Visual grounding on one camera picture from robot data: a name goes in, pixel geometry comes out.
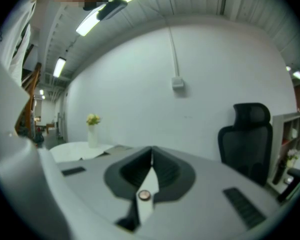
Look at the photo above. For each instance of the short ceiling light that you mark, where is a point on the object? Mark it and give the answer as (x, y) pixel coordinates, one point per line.
(299, 75)
(59, 67)

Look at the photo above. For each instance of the long ceiling light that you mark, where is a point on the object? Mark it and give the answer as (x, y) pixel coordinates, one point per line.
(90, 24)

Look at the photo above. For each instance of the white daisy print T-shirt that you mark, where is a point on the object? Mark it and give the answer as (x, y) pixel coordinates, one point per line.
(17, 46)

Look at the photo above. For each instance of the black bottle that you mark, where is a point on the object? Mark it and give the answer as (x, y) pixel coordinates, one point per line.
(279, 171)

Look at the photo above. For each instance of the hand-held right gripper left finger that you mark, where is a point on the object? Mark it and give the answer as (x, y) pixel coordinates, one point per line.
(95, 196)

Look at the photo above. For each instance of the wooden staircase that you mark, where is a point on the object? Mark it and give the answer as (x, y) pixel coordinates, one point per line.
(27, 109)

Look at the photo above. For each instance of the white vase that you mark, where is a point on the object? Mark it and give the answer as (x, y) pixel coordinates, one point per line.
(92, 137)

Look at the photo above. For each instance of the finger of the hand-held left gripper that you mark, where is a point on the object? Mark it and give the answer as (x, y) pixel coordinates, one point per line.
(20, 171)

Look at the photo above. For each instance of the grey gift box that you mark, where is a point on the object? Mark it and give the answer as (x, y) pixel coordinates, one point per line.
(120, 149)

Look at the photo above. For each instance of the white wall conduit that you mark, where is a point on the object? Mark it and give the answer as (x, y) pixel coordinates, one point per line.
(175, 59)

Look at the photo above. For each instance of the black office chair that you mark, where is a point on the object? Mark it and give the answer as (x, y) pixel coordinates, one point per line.
(245, 144)

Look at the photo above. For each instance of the white shelf unit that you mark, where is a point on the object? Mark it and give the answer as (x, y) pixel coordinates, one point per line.
(277, 134)

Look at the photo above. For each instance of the yellow flower bunch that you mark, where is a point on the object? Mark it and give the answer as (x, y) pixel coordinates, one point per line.
(93, 119)

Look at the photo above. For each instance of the small flower vase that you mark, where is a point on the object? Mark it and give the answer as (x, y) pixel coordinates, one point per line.
(291, 160)

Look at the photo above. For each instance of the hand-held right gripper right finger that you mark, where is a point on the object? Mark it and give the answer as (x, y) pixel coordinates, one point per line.
(215, 184)

